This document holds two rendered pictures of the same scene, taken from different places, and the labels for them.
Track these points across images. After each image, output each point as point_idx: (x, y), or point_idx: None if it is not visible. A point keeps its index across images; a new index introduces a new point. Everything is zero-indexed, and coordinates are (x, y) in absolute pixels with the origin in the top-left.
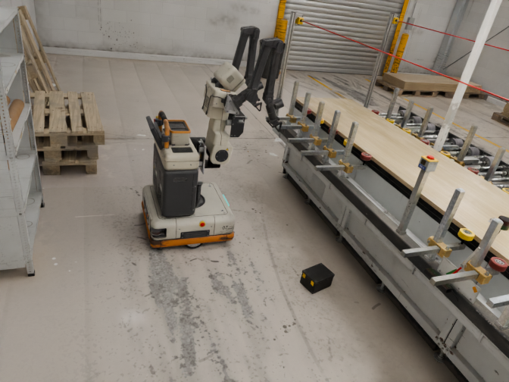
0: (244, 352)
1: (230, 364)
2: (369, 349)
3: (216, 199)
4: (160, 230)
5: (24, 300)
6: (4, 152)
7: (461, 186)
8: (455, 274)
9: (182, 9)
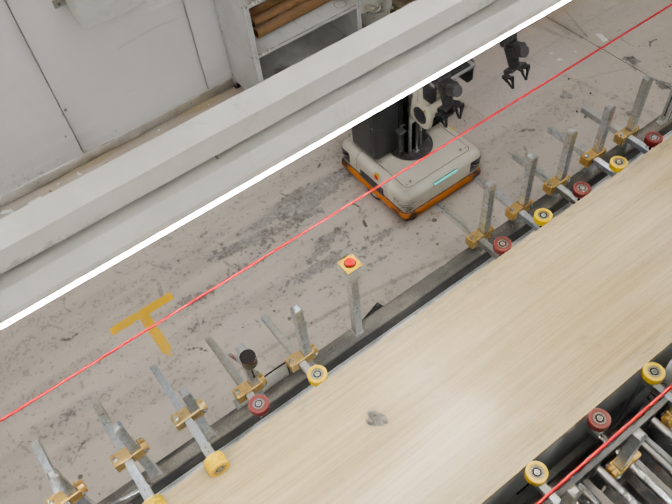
0: (247, 290)
1: (229, 284)
2: None
3: (431, 167)
4: (345, 151)
5: None
6: (238, 0)
7: (490, 385)
8: (226, 359)
9: None
